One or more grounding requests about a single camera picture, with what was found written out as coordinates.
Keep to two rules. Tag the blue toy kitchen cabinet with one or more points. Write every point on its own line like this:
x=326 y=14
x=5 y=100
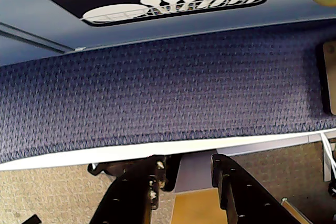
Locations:
x=34 y=6

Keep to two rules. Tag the gray desk support panel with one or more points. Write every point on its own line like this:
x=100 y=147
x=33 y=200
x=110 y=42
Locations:
x=195 y=174

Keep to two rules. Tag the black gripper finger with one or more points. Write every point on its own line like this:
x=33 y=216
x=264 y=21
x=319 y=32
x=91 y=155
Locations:
x=241 y=195
x=131 y=195

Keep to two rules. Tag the dark frame with tan panel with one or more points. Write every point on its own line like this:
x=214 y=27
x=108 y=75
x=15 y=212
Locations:
x=331 y=77

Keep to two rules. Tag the yellow wooden board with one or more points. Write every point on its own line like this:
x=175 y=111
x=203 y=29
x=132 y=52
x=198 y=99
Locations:
x=199 y=208

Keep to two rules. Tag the small black floor object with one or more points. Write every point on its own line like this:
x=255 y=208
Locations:
x=32 y=220

